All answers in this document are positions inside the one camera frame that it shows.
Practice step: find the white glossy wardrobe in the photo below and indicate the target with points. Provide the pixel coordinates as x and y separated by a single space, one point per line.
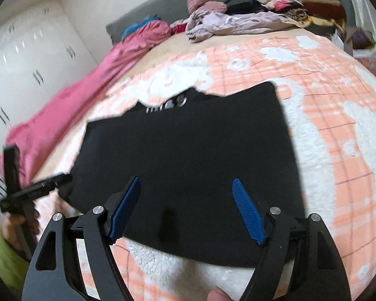
40 54

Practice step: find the magenta pink quilt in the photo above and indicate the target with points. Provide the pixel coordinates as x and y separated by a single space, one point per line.
38 137

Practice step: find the person's left hand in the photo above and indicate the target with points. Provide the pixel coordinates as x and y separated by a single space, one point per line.
11 222

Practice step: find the lilac crumpled garment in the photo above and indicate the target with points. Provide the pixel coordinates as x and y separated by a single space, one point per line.
203 25

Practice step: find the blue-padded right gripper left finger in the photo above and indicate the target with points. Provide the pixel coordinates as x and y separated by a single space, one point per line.
121 206

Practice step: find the pink laundry basket with clothes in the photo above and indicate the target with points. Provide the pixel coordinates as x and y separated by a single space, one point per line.
358 43

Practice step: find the blue garment by headboard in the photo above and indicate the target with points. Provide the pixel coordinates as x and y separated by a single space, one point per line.
134 27

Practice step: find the green sleeve forearm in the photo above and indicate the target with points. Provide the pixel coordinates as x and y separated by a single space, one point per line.
13 268

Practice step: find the pink and white fleece blanket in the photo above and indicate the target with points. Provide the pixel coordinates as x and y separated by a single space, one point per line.
329 100

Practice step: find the pink fuzzy garment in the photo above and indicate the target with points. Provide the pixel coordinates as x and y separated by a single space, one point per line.
205 6

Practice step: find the person's right hand thumb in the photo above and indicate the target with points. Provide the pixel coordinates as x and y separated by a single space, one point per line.
217 294

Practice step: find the stack of folded clothes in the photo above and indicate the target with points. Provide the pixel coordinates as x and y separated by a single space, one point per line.
321 17

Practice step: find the black garment with orange cuffs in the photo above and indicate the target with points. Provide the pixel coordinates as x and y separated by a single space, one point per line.
187 158

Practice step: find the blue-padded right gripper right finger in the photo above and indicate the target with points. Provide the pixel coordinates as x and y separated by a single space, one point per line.
252 218

